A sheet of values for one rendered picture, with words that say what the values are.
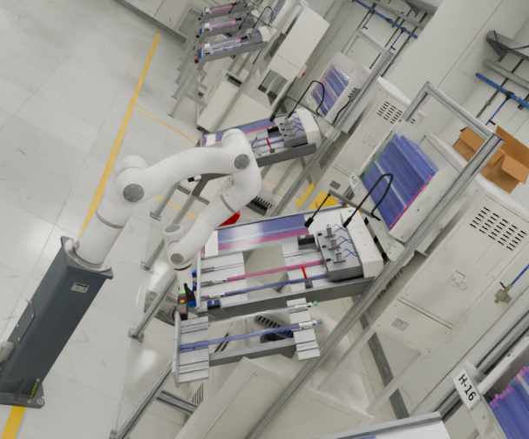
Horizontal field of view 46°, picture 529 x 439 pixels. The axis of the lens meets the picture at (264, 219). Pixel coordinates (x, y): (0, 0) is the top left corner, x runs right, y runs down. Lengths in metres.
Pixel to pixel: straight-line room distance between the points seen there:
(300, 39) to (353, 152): 3.25
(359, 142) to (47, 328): 2.13
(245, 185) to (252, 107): 4.76
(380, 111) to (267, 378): 1.80
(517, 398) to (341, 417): 1.38
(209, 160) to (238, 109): 4.83
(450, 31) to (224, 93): 2.57
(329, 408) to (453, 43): 3.65
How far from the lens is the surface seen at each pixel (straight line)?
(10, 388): 2.81
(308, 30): 6.94
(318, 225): 2.97
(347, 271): 2.52
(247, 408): 2.83
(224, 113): 7.02
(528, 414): 1.63
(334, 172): 3.87
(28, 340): 2.62
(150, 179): 2.23
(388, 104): 3.80
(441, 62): 5.69
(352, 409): 2.91
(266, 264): 4.09
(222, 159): 2.21
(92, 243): 2.39
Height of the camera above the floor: 1.96
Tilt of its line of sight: 19 degrees down
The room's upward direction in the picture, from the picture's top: 35 degrees clockwise
